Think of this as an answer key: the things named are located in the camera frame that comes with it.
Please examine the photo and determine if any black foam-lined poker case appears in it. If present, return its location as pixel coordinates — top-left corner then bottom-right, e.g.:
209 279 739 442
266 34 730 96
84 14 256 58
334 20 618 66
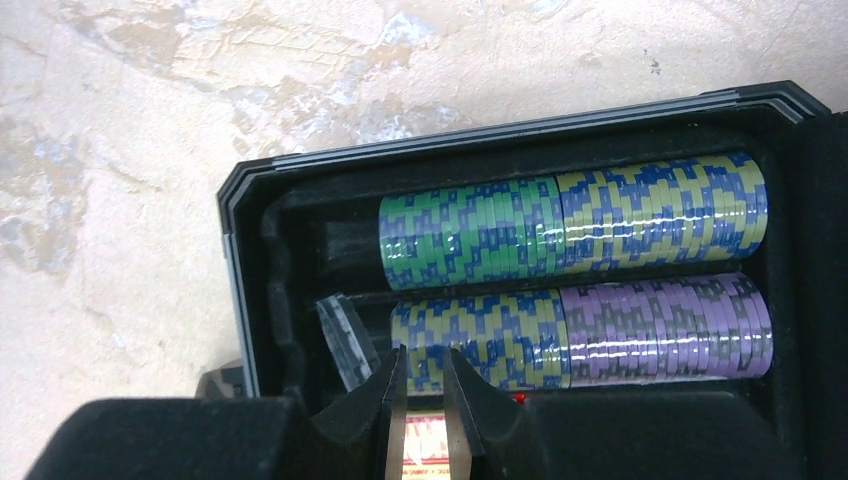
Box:
217 81 847 479

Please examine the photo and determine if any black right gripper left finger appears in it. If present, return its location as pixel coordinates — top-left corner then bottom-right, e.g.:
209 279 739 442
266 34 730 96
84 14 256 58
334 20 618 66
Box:
27 348 407 479

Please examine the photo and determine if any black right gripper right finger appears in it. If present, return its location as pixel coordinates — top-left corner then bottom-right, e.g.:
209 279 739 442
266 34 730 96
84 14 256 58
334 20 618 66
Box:
444 349 803 479

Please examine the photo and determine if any purple poker chip row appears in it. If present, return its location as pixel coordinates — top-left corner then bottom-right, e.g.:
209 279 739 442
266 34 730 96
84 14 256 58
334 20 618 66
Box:
389 272 775 397

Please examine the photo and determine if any green poker chip row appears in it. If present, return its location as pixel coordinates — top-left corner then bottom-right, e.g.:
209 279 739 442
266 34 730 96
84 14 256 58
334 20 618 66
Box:
378 153 769 290

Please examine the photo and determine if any clear round dealer button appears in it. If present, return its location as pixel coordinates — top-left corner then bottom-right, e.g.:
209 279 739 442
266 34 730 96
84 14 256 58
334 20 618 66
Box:
315 293 381 392

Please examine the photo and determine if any red playing card deck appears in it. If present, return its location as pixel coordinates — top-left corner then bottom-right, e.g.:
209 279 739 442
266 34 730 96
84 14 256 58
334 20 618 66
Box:
402 411 450 480

